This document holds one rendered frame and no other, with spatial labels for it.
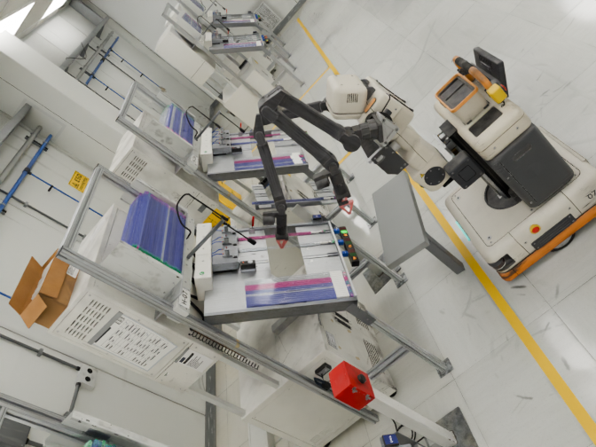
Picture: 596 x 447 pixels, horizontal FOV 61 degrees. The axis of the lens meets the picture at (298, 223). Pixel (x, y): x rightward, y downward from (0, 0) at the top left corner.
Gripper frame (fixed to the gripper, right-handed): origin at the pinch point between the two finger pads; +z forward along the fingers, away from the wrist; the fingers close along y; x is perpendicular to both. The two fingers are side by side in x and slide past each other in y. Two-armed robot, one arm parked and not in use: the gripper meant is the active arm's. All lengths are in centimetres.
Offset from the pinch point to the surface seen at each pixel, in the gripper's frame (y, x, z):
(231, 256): 12.5, -26.8, -4.4
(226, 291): 32.1, -30.2, 1.8
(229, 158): -121, -26, 2
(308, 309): 48.8, 7.1, 2.3
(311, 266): 18.8, 13.5, 0.6
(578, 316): 71, 128, 0
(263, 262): 11.4, -10.6, 1.2
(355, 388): 92, 20, 7
